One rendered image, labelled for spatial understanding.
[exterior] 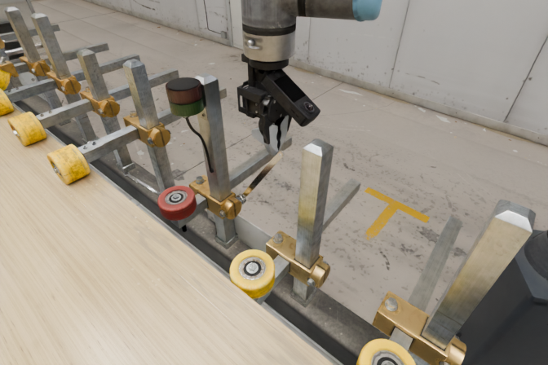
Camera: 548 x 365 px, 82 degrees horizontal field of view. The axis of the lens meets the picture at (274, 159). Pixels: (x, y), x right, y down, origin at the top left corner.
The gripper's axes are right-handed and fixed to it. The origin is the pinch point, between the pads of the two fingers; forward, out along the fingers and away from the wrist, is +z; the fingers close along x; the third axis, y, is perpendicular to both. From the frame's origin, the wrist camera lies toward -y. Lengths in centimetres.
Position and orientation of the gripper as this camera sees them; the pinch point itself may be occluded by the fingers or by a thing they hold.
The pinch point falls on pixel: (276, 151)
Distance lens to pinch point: 67.0
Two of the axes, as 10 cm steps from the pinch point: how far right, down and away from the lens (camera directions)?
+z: -0.1, 7.9, 6.1
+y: -7.8, -3.9, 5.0
